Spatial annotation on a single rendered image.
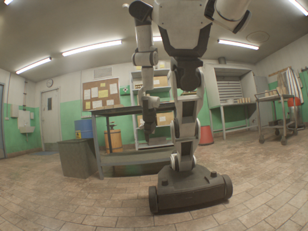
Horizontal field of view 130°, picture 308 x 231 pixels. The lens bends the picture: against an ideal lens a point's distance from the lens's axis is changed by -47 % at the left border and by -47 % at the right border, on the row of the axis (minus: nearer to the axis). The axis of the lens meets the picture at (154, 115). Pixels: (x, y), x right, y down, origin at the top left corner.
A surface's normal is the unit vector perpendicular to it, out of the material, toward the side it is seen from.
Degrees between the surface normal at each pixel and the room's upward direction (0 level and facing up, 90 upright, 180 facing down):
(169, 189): 45
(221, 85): 90
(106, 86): 90
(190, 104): 138
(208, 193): 90
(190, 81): 128
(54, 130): 90
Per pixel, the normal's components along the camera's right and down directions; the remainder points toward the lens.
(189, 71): 0.04, 0.57
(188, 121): -0.08, -0.70
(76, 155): -0.07, -0.04
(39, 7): 0.11, 0.99
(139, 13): -0.33, 0.57
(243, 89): -0.99, 0.10
